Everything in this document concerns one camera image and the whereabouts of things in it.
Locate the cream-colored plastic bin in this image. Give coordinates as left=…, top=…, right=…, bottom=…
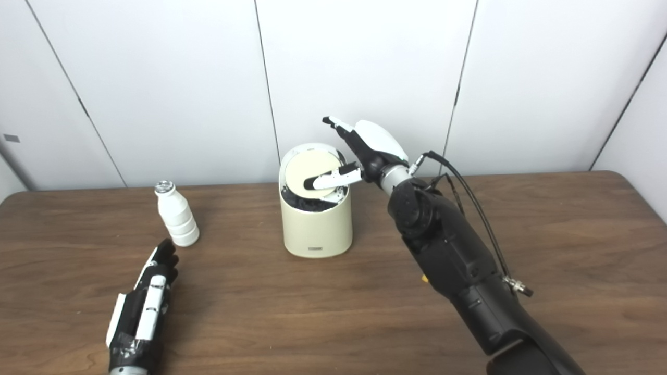
left=279, top=143, right=353, bottom=258

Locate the black bin liner bag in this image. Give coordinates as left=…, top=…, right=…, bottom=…
left=281, top=185, right=349, bottom=213

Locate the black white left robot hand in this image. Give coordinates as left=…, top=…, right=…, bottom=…
left=106, top=239, right=179, bottom=373

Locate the small white plastic bottle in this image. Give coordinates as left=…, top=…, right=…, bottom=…
left=154, top=180, right=200, bottom=247

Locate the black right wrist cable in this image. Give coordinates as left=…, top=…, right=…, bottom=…
left=409, top=151, right=534, bottom=297

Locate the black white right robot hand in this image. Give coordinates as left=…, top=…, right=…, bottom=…
left=303, top=116, right=412, bottom=191

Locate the round cream bin lid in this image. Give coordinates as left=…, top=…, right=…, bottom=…
left=285, top=150, right=342, bottom=198

